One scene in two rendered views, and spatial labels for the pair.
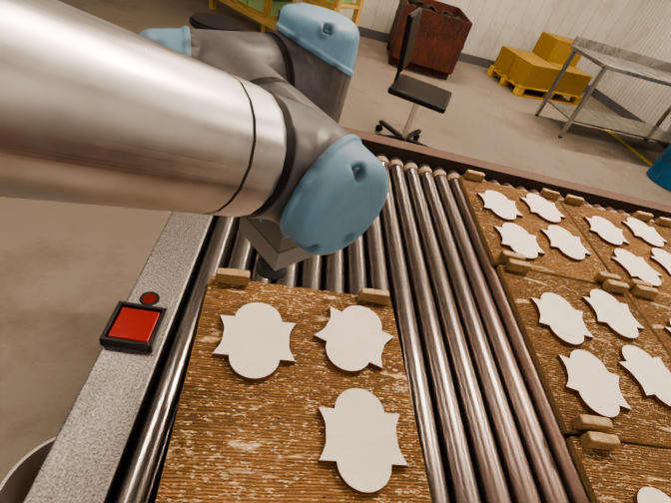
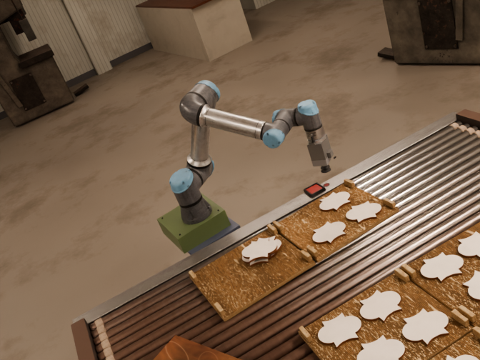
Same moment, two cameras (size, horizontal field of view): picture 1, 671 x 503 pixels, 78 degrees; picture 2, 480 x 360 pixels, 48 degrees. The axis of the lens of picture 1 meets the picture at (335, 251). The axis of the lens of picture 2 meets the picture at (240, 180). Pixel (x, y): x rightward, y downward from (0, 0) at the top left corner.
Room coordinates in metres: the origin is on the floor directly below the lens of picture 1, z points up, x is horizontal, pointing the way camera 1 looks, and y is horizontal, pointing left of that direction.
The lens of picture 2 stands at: (-0.04, -1.90, 2.23)
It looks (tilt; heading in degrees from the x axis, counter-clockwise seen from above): 27 degrees down; 87
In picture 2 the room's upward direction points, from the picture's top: 21 degrees counter-clockwise
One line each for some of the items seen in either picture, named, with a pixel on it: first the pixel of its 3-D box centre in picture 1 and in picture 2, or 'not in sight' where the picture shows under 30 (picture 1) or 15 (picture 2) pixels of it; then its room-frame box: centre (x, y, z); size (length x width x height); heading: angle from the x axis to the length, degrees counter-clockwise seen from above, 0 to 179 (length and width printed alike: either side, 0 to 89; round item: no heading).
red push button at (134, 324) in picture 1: (135, 326); (314, 190); (0.37, 0.26, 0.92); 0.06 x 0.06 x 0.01; 12
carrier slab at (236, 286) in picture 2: not in sight; (249, 270); (-0.05, -0.13, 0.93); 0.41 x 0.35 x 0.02; 15
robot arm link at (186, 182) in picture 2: not in sight; (185, 186); (-0.18, 0.40, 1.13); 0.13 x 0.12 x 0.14; 51
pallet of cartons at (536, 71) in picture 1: (544, 66); not in sight; (6.96, -2.05, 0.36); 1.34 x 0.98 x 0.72; 108
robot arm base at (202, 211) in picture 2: not in sight; (193, 206); (-0.19, 0.40, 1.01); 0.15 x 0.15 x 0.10
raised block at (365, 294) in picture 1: (373, 295); (389, 203); (0.58, -0.10, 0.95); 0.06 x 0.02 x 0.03; 105
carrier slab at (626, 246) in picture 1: (639, 248); not in sight; (1.15, -0.86, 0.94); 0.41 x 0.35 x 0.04; 12
